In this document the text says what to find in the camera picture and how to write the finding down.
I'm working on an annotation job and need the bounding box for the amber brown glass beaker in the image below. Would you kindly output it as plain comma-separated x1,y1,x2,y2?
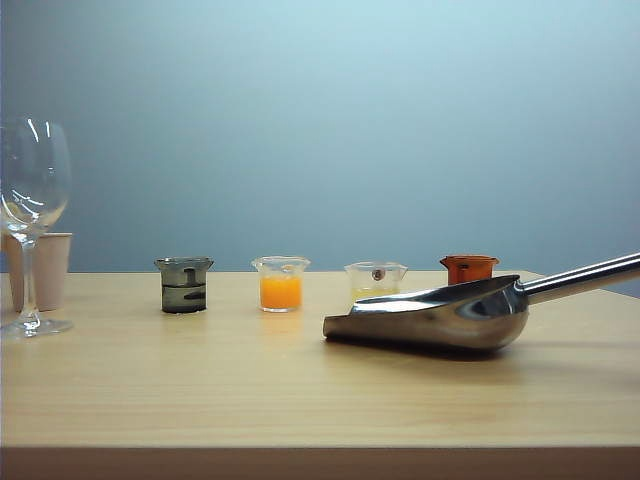
439,254,502,287

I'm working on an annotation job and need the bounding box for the clear wine glass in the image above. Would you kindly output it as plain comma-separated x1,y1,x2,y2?
0,117,75,341

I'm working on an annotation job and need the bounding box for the beaker with orange juice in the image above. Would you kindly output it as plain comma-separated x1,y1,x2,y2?
250,255,312,314

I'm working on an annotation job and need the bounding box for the beaker with pale yellow liquid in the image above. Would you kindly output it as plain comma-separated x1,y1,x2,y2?
343,261,409,306

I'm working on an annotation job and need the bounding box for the stainless steel ice scoop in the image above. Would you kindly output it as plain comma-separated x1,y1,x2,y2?
322,252,640,352

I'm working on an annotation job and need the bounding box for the grey smoked glass beaker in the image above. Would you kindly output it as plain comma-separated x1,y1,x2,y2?
153,256,216,315

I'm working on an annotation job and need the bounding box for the beige paper cup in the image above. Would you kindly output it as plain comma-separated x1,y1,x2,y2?
1,233,26,312
31,232,74,313

